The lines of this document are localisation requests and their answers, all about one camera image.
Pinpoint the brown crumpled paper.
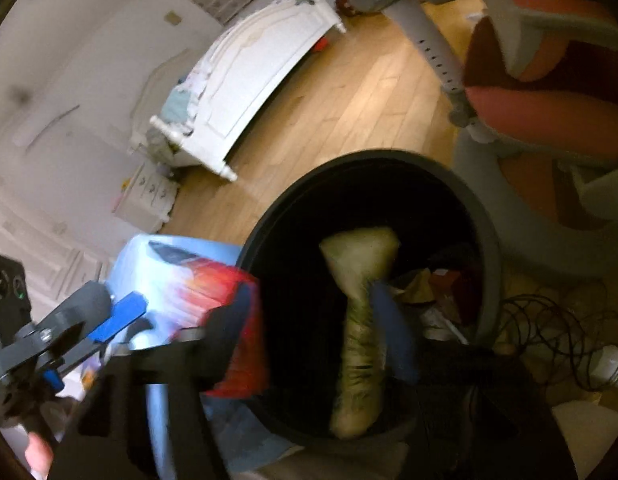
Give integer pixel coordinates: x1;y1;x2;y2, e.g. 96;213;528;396
396;267;436;307

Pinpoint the dark red packet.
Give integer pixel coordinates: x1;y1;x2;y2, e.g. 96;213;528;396
431;267;483;327

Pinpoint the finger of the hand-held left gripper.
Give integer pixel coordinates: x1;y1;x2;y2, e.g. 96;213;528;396
14;281;150;361
41;317;157;393

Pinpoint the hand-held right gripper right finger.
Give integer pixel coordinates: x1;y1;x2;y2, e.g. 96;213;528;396
371;284;580;480

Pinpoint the yellow-green wrapper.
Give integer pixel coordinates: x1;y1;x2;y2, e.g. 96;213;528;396
319;227;401;439

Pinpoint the light blue printed sheet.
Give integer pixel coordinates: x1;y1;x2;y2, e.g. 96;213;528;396
81;234;294;478

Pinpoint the pale blue bedding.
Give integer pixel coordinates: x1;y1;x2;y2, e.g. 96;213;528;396
161;85;195;126

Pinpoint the white nightstand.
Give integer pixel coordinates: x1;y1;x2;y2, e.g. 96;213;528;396
113;159;182;234

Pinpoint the black coiled cable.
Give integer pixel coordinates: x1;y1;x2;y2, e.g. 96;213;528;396
493;282;618;394

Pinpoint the white wardrobe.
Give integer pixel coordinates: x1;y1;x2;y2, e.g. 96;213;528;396
0;175;118;311

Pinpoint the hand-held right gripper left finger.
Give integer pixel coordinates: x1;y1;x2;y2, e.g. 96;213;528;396
49;282;264;480

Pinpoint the white wooden bed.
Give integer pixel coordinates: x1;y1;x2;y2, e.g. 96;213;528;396
131;0;348;182

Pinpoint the black round trash bin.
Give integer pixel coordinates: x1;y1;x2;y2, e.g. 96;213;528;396
236;149;503;454

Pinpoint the person's left hand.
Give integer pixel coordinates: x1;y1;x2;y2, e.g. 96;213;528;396
25;432;56;479

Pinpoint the white crumpled paper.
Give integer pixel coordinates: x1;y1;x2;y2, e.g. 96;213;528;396
421;307;473;344

